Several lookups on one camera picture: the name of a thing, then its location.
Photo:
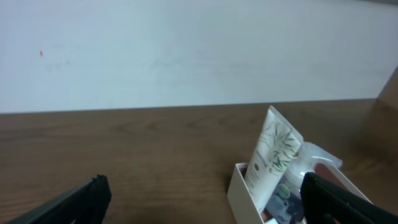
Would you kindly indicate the pink cardboard box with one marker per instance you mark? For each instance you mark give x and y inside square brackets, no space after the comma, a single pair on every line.
[244,209]

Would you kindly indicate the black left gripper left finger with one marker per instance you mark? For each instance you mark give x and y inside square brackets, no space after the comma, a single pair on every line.
[87,203]

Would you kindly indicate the clear bottle blue liquid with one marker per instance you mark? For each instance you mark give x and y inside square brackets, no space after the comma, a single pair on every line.
[285,203]

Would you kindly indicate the white cream tube gold cap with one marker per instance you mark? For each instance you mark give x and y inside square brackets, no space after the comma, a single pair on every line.
[278,144]

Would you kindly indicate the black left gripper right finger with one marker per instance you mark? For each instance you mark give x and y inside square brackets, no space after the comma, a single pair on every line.
[326,203]

